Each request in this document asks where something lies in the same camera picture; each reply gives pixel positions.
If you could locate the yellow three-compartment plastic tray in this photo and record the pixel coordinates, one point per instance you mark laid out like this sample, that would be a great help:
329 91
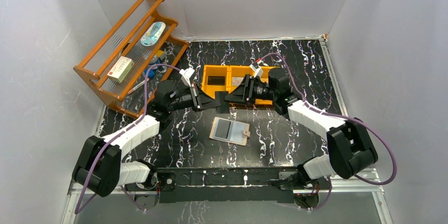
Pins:
229 72

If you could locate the light blue oval case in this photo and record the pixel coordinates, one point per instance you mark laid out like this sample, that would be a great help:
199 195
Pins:
153 33

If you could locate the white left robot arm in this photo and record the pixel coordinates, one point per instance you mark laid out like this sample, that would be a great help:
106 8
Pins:
99 167

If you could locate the white red-print box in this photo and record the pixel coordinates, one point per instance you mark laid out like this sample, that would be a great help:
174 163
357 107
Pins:
120 69

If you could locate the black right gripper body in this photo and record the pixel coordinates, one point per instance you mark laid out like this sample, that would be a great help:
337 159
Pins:
247 88

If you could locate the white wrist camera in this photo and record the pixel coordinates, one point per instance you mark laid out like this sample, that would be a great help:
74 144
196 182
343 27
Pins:
186 74
257 69

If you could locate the black credit card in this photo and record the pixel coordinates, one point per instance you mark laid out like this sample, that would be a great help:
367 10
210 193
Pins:
223 105

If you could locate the blue white tape roll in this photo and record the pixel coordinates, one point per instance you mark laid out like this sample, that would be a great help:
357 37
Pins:
154 60

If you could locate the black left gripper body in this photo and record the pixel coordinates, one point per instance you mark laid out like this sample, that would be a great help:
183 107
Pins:
196 97

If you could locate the black card in tray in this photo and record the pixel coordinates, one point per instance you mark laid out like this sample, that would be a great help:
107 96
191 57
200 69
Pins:
216 80

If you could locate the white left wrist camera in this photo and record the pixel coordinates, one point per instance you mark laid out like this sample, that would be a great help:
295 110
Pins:
186 74

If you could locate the white marker pen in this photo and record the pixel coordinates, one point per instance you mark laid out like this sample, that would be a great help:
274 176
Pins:
138 85

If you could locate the white leather card holder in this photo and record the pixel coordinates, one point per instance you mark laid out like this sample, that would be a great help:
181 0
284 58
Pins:
230 131

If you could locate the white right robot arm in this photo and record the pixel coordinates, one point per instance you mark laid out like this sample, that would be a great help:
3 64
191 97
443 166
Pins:
350 148

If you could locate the orange wooden shelf rack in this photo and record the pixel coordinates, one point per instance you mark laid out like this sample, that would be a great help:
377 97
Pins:
124 40

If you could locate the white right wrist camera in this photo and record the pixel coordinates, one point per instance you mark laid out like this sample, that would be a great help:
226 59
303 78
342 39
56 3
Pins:
257 69

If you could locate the silver card in tray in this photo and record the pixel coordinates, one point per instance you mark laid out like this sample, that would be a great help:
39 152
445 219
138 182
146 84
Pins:
236 81

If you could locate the blue cube block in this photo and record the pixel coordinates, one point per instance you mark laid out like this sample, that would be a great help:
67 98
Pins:
149 73

